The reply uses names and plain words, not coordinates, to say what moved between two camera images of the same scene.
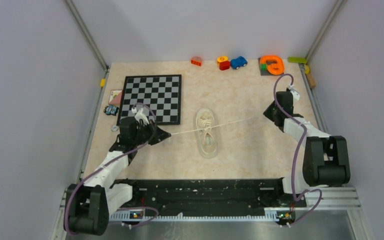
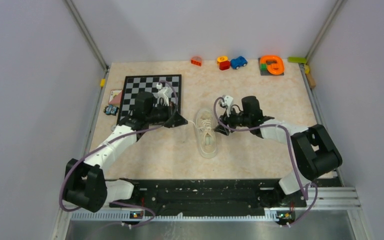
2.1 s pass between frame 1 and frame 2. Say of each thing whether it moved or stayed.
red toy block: stayed
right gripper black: moved
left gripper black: moved
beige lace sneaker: stayed
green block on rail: stayed
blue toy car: stayed
